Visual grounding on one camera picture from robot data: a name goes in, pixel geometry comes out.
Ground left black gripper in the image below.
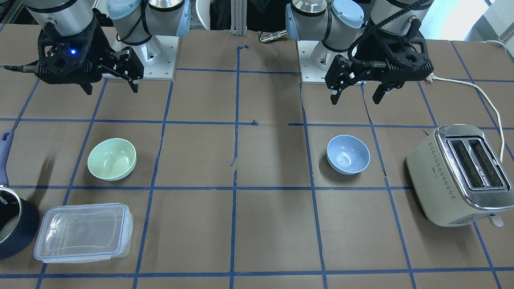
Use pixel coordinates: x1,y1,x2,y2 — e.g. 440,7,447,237
324,19,434,105

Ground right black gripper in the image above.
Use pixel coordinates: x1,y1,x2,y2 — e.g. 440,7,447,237
35,17,144,96

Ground blue bowl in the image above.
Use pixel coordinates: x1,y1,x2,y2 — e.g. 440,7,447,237
326,135,371,175

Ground green bowl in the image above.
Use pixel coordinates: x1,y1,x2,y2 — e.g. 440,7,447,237
88,138,137,181

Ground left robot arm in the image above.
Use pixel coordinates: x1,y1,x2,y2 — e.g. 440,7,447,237
285,0,434,105

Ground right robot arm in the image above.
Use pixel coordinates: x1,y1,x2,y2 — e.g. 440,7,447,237
11,0,191,95

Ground cream silver toaster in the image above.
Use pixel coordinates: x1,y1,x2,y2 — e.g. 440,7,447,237
406,124,514,227

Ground clear plastic food container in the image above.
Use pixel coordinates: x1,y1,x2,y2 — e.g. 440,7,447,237
33,203,133,264

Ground dark blue saucepan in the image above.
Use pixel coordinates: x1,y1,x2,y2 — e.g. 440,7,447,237
0,130,40,259

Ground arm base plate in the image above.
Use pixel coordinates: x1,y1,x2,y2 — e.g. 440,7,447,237
297,41,352,85
133,35,181,81

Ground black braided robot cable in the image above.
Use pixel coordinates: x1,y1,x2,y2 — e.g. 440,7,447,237
348,0,430,67

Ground white toaster power cord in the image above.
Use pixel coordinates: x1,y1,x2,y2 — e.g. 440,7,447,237
426,74,506,163

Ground aluminium frame post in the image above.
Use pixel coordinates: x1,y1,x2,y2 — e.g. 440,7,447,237
230,0,247,37

